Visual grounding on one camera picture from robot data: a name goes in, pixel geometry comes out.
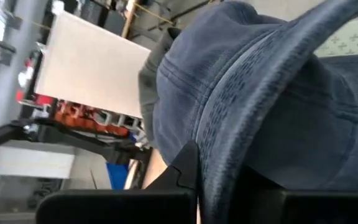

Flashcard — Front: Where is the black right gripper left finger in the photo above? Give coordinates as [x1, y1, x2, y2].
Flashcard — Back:
[35, 139, 200, 224]

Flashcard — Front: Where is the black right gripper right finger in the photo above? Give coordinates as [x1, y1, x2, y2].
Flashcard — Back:
[237, 166, 358, 224]

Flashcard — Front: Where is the blue denim cap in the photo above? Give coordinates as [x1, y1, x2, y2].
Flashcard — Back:
[152, 0, 358, 224]
[247, 54, 358, 191]

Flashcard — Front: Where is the grey denim cap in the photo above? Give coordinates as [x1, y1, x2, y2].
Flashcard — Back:
[137, 26, 183, 149]

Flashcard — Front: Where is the red storage rack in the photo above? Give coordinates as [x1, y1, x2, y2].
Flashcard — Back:
[16, 90, 130, 138]

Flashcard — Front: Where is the white cabinet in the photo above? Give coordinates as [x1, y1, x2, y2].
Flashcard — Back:
[0, 144, 76, 180]

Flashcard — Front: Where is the white cylindrical bin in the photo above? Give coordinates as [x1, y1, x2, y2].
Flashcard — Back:
[34, 11, 152, 119]

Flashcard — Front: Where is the green perforated metal shelf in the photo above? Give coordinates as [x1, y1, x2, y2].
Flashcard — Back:
[313, 17, 358, 58]

